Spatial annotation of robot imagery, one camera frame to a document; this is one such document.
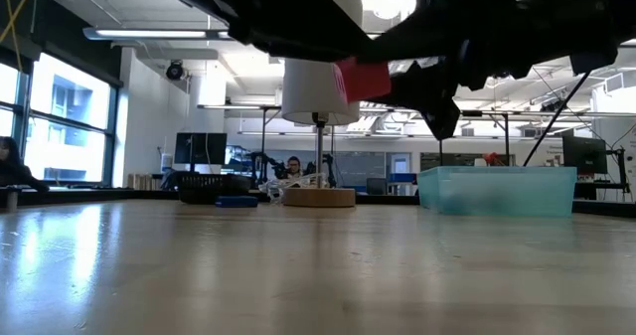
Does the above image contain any white cylinder table lamp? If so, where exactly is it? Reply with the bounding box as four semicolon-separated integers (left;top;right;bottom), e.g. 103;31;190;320
281;0;364;209

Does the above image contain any black plastic slotted basket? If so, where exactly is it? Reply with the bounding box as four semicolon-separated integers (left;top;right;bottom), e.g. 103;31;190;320
176;172;253;206

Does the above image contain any thin yellow cord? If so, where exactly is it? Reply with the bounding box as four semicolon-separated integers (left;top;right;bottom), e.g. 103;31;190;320
0;0;39;73

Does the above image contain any black computer monitor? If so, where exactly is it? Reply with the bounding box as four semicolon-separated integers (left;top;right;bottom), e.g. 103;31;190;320
173;131;229;167
561;134;609;176

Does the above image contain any black aluminium table frame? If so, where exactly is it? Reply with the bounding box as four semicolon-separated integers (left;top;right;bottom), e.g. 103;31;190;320
0;188;636;220

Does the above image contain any large glass window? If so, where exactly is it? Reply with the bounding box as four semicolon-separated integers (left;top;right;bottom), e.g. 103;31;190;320
0;51;121;185

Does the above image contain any long ceiling light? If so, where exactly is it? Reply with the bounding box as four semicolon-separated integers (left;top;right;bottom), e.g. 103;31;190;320
81;26;235;42

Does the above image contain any teal translucent plastic tray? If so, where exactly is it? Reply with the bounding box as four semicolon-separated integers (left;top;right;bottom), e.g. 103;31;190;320
416;165;579;220

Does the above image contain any white lamp cable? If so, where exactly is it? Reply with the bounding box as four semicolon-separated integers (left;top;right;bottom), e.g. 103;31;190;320
257;172;330;205

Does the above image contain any pink wall charger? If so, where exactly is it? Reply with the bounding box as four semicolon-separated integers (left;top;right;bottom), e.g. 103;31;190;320
331;56;393;104

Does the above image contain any small blue box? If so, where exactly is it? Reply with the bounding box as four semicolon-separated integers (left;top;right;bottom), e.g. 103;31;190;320
215;195;259;209

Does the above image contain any black dome camera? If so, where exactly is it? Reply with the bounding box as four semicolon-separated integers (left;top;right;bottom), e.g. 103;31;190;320
165;60;186;82

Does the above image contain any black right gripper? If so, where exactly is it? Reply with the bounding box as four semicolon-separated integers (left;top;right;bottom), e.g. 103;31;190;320
357;0;577;141

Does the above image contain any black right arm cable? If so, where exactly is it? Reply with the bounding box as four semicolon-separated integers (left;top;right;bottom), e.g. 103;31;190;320
522;70;593;168

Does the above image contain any person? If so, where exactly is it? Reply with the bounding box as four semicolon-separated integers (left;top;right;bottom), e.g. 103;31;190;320
283;155;304;180
0;135;51;195

